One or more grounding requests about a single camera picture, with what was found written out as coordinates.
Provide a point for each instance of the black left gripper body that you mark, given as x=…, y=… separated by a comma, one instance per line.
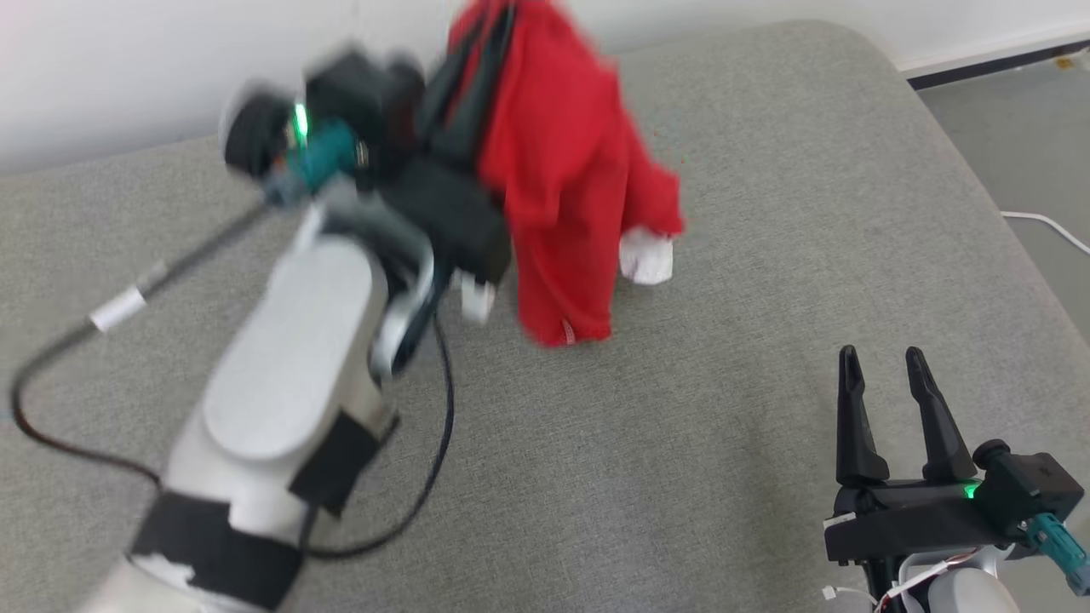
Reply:
x=451, y=217

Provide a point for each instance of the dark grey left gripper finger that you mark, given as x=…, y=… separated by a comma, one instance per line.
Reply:
x=494, y=85
x=460, y=77

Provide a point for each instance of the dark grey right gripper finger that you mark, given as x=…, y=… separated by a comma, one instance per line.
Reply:
x=856, y=443
x=941, y=443

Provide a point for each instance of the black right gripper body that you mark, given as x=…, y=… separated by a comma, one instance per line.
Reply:
x=903, y=519

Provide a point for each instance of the red shirt with white sleeves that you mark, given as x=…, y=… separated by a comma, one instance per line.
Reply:
x=562, y=170

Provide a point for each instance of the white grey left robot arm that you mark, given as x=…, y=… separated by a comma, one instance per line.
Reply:
x=289, y=366

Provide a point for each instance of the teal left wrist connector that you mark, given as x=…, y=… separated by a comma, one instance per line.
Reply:
x=328, y=153

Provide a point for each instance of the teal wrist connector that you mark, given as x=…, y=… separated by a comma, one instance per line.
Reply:
x=328, y=153
x=1060, y=549

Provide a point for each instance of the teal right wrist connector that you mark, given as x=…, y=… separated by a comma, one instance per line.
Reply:
x=1060, y=549

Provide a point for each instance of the black white baseboard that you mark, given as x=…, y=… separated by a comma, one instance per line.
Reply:
x=996, y=68

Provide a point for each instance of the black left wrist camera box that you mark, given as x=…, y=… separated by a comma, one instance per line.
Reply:
x=366, y=94

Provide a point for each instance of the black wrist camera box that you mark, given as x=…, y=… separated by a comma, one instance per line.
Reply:
x=1035, y=485
x=366, y=94

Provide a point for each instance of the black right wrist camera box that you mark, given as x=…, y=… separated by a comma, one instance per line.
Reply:
x=1035, y=485

